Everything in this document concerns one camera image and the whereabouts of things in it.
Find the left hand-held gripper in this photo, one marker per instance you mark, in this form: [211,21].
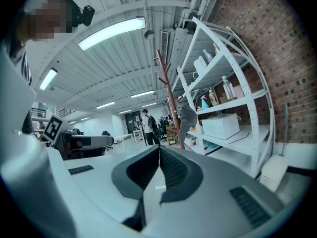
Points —
[53,129]

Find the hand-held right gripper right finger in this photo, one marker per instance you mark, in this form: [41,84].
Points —
[218,207]

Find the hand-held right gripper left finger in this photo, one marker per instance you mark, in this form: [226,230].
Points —
[99,180]

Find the brown wooden coat stand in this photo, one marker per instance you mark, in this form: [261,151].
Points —
[171,100]

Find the grey fabric item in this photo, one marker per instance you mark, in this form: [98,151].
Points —
[187,119]

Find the white table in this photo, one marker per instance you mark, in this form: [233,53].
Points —
[138,133]
[122,137]

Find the long ceiling light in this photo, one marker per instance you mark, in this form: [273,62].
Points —
[142,94]
[111,32]
[48,79]
[105,105]

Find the white plastic bin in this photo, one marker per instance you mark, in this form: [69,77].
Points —
[273,172]

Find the wooden chair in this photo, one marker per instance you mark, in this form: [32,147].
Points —
[171,134]

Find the black metal railing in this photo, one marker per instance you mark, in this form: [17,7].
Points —
[38,111]

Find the white microwave oven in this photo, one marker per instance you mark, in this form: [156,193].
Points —
[220,126]

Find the blue spray bottle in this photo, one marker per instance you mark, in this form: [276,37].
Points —
[204,103]

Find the yellow liquid bottle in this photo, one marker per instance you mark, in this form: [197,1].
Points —
[213,98]

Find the small cardboard box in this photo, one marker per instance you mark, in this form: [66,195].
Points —
[223,98]

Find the white metal shelf rack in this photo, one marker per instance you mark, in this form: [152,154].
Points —
[244,100]

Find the person's striped grey shirt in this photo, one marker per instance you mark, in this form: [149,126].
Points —
[21,58]

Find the round grey ceiling fixture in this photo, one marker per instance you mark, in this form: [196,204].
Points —
[149,34]

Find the pink box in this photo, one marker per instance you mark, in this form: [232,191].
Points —
[239,92]

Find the clear plastic bottle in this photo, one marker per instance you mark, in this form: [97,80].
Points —
[227,89]

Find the ceiling air conditioner unit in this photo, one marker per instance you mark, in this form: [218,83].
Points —
[177,43]

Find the white plastic jug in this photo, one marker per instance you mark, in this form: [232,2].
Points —
[199,66]

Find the person's head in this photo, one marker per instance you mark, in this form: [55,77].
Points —
[47,16]

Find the black head-mounted camera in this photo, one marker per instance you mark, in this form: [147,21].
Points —
[87,15]

